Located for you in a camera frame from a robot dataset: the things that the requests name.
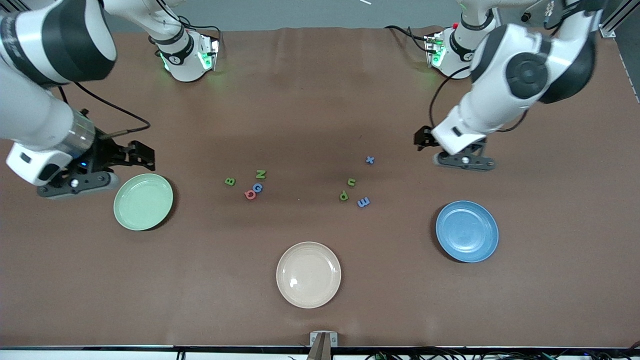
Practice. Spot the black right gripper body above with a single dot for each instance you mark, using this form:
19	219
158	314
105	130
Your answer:
108	152

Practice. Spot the blue letter m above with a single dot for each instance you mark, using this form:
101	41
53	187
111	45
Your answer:
363	202

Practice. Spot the green letter B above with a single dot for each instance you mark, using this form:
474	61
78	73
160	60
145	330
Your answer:
230	181

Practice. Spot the green letter p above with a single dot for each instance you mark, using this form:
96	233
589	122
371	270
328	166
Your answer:
344	195

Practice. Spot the red letter G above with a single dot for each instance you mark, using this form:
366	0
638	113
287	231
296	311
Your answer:
250	195

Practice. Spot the green letter N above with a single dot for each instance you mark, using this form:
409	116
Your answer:
261	174

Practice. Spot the blue letter G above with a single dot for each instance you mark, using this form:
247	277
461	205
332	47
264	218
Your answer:
258	188

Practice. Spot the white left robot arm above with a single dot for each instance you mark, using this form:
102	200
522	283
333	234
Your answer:
500	50

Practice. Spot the silver arm base connector block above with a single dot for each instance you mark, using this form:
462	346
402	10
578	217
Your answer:
209	52
434	50

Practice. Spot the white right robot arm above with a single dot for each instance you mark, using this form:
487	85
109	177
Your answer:
30	110

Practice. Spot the light green plate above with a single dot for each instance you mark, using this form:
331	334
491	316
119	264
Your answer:
143	202

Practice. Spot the blue plate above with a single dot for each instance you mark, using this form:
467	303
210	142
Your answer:
467	231

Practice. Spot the brown table cover mat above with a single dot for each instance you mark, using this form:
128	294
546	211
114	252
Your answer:
320	100

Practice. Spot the black chair caster wheel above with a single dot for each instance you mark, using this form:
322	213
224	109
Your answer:
526	17

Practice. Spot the beige plate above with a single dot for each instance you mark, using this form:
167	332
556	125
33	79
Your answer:
308	275

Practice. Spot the silver camera mount bracket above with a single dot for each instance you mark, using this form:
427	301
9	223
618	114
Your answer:
323	340

